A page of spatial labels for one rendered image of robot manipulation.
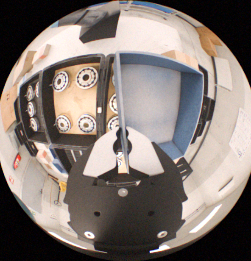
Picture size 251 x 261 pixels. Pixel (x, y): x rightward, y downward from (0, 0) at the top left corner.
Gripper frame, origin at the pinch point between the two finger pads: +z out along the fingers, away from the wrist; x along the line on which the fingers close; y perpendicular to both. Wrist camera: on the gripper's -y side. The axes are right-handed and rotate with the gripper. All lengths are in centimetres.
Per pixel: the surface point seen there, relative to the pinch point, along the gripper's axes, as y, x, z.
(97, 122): 7.7, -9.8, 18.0
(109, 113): 8.2, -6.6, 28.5
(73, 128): 14.0, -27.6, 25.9
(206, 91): -14, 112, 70
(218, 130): 73, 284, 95
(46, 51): -49, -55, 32
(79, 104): 1.8, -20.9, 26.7
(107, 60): -14.6, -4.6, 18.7
